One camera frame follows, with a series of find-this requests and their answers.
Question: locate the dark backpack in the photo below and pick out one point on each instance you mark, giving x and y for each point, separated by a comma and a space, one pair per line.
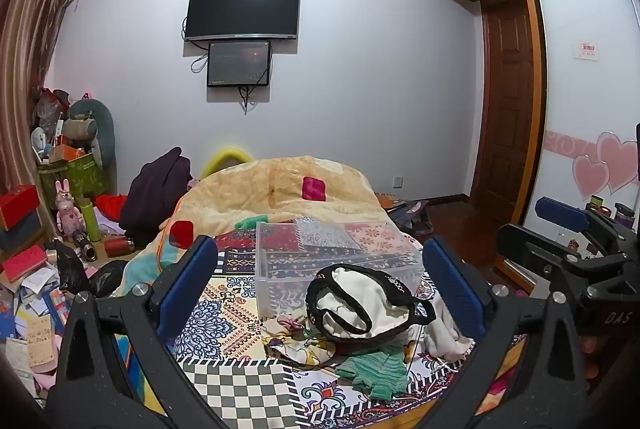
412, 216

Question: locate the dark purple jacket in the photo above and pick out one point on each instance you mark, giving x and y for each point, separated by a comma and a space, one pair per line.
155, 194

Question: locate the red cloth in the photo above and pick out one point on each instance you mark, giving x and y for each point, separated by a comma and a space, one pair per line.
111, 206

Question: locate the pink rabbit toy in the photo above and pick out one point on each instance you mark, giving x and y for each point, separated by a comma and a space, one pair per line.
66, 209

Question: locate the flat red box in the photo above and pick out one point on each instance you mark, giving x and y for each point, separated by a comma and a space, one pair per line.
24, 263

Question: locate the red thermos flask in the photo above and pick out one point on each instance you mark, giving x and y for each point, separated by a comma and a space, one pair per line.
119, 246

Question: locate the white underwear with black trim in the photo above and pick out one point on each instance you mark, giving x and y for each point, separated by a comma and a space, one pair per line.
360, 304

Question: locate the pile of papers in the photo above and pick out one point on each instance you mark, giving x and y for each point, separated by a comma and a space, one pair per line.
35, 324

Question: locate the clear plastic storage box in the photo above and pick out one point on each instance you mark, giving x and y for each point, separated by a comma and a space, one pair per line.
320, 254

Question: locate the yellow patterned quilt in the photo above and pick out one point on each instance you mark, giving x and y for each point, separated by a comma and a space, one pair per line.
280, 189

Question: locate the grey blue box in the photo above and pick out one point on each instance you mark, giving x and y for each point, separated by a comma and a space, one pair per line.
20, 236

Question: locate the white cloth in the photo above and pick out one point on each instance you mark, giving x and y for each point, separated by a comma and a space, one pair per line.
445, 334

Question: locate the brown striped curtain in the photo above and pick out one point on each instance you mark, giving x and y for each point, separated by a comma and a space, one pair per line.
30, 49

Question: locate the colourful patchwork bedsheet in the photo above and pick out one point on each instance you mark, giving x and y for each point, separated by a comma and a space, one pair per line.
230, 324

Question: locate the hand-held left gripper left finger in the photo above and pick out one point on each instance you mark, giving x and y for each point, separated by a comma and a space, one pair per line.
191, 270

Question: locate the black wall television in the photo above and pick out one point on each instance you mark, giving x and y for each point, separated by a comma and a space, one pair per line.
242, 9

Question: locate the dark lidded bottle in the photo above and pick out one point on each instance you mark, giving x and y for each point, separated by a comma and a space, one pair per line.
624, 214

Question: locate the black flask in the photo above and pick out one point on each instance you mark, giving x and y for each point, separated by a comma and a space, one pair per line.
85, 245

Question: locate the white heart-print wardrobe door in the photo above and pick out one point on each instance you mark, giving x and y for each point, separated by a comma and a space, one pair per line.
585, 109

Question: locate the floral print cloth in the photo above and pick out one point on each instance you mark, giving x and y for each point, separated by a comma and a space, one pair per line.
292, 341

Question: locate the green bottle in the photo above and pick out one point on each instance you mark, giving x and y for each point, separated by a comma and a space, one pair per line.
90, 219

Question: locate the black plastic bag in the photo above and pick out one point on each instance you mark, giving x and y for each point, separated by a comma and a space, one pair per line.
95, 279

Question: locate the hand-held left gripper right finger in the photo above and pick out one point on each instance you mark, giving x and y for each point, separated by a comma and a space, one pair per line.
454, 281

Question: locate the red white door sticker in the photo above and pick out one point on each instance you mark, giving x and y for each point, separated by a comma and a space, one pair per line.
586, 50

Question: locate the green storage box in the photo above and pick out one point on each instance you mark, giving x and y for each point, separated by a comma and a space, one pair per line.
82, 176

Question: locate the grey plush pillow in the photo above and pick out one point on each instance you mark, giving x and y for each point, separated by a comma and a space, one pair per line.
97, 124

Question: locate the green knitted cloth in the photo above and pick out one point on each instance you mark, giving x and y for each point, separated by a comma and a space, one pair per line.
375, 371

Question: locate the brown wooden door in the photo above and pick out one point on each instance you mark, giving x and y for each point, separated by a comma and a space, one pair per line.
507, 109

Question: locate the wall socket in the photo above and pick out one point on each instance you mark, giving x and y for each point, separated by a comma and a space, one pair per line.
398, 182

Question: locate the small black wall monitor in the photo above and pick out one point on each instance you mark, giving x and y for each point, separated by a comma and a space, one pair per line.
239, 64

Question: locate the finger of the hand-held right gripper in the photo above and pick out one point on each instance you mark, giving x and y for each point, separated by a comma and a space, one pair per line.
560, 213
525, 244

